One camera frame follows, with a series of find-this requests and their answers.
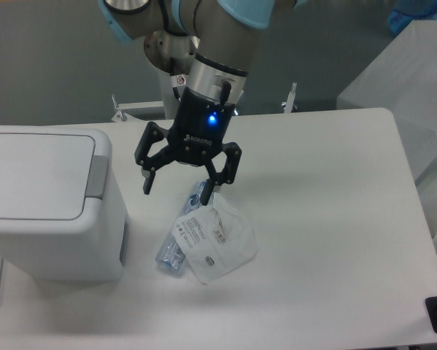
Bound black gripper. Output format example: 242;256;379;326
134;87;242;206

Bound white push-button trash can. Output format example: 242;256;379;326
0;125;128;281

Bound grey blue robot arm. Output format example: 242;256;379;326
98;1;298;205

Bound white plastic packaging bag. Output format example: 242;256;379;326
171;192;258;284

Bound clear plastic water bottle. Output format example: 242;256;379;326
155;180;214;273

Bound metal clamp bolt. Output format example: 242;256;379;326
281;82;298;114

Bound white covered side table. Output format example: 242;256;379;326
336;20;437;252

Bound blue plastic cover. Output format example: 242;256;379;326
387;1;437;36

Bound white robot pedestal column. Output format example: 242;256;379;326
143;28;204;120

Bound black pedestal cable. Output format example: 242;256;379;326
169;57;186;103

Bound white pedestal base bracket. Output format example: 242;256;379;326
111;94;181;123

